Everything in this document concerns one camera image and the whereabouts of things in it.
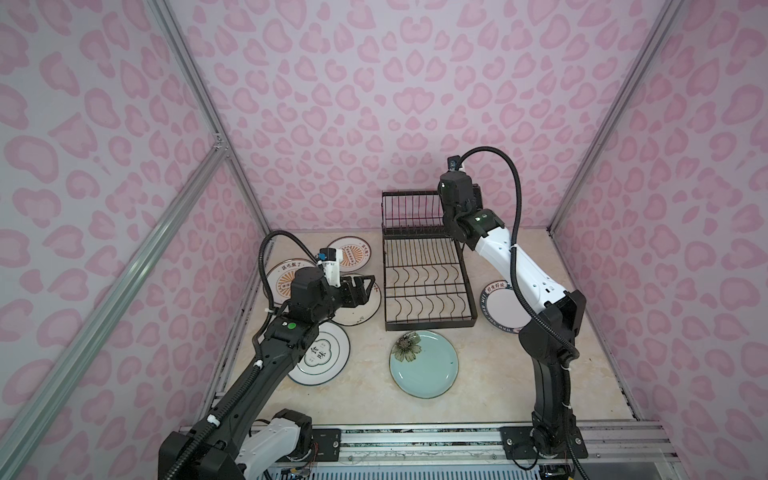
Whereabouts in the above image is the mint green flower plate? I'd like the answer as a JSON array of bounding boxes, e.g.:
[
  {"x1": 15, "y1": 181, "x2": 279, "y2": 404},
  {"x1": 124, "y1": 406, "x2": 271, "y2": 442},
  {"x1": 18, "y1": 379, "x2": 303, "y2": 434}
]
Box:
[{"x1": 389, "y1": 331, "x2": 459, "y2": 399}]

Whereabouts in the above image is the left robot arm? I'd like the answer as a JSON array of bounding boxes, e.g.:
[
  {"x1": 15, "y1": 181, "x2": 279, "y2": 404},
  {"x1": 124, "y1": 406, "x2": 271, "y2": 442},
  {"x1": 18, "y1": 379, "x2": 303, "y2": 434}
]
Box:
[{"x1": 158, "y1": 266, "x2": 375, "y2": 479}]

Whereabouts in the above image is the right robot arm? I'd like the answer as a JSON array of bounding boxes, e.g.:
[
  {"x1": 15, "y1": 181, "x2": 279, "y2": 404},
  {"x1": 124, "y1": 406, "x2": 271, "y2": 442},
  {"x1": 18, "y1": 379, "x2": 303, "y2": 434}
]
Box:
[{"x1": 437, "y1": 170, "x2": 586, "y2": 458}]

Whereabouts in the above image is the cream plum blossom plate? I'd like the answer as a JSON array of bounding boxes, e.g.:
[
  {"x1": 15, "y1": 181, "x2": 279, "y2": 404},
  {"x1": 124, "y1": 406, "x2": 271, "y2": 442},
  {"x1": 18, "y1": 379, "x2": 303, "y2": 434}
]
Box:
[{"x1": 331, "y1": 274, "x2": 382, "y2": 327}]

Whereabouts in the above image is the small orange sunburst plate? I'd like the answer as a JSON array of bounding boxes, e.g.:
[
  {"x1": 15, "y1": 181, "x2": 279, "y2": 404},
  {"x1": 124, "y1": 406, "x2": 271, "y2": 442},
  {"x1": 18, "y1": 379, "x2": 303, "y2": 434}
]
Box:
[{"x1": 328, "y1": 236, "x2": 372, "y2": 273}]

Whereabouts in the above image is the white plate black cloud outline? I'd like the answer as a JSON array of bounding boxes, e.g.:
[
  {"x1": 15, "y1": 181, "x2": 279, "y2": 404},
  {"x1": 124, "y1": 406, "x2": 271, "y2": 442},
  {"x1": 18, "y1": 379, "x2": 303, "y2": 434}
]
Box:
[{"x1": 288, "y1": 322, "x2": 351, "y2": 386}]

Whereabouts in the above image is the large orange sunburst plate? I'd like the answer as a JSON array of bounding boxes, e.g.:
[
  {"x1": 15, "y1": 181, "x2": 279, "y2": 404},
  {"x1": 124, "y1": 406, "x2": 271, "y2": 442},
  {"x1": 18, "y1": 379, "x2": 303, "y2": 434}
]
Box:
[{"x1": 266, "y1": 258, "x2": 316, "y2": 305}]

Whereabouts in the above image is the white plate dark green rim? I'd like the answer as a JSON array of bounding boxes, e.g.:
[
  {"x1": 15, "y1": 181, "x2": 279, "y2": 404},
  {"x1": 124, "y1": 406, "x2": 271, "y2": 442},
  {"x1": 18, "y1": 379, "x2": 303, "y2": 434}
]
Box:
[{"x1": 480, "y1": 280, "x2": 531, "y2": 334}]

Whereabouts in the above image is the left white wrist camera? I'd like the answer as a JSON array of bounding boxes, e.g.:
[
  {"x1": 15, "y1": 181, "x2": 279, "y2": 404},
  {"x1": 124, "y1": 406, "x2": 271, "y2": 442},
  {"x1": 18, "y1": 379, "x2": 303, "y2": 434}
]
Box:
[{"x1": 317, "y1": 247, "x2": 344, "y2": 288}]

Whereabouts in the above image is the black wire dish rack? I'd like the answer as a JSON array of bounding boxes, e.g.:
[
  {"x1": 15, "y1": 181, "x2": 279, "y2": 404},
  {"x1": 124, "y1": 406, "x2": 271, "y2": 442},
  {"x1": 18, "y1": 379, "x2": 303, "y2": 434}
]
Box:
[{"x1": 381, "y1": 190, "x2": 478, "y2": 332}]

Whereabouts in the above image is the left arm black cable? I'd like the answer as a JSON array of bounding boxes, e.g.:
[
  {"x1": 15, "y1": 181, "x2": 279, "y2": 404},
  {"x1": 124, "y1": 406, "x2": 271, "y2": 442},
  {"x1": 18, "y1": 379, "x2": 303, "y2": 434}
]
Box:
[{"x1": 257, "y1": 230, "x2": 318, "y2": 313}]

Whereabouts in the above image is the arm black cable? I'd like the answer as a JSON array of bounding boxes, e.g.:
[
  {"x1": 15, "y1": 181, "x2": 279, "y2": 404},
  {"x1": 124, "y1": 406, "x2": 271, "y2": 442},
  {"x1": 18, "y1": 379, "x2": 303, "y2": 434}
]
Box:
[
  {"x1": 458, "y1": 145, "x2": 580, "y2": 361},
  {"x1": 257, "y1": 230, "x2": 318, "y2": 313}
]

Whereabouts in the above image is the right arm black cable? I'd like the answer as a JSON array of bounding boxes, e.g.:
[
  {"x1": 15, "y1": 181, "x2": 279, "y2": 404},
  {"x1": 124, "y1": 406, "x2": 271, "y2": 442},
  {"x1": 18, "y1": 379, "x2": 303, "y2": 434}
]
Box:
[{"x1": 458, "y1": 145, "x2": 580, "y2": 361}]

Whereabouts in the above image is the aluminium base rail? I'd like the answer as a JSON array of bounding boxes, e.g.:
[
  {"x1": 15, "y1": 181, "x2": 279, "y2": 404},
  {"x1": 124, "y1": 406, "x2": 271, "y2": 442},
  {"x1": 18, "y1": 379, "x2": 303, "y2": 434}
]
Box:
[{"x1": 161, "y1": 422, "x2": 691, "y2": 480}]

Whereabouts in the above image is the aluminium frame diagonal strut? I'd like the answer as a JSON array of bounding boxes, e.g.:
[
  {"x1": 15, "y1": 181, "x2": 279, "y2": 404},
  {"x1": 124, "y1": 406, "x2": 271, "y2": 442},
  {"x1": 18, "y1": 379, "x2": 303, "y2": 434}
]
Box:
[{"x1": 1, "y1": 144, "x2": 227, "y2": 479}]

